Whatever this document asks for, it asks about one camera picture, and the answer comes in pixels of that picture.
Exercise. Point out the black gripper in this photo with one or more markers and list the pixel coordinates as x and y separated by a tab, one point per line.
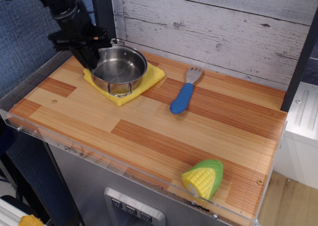
81	37

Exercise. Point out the black left upright post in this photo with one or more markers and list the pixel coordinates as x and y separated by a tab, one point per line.
104	16

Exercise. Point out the silver button control panel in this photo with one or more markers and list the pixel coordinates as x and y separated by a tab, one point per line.
125	210

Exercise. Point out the folded yellow towel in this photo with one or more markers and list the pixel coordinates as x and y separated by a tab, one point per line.
150	78

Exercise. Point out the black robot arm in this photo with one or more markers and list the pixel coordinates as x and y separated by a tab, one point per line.
57	7

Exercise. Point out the blue handled metal fork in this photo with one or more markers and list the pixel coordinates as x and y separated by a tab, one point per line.
182	100

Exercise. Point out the stainless steel pot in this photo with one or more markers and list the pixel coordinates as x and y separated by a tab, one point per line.
119	70

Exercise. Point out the stainless steel cabinet front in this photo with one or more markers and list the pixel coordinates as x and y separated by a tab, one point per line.
86	182

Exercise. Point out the toy corn cob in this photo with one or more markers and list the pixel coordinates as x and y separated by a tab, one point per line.
204	178

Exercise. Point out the yellow object bottom left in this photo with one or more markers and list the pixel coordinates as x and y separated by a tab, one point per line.
30	220

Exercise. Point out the white side cabinet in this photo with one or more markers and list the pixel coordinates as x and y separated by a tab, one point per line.
297	156

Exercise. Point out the clear acrylic edge guard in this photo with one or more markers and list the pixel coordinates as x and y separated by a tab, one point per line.
233	120

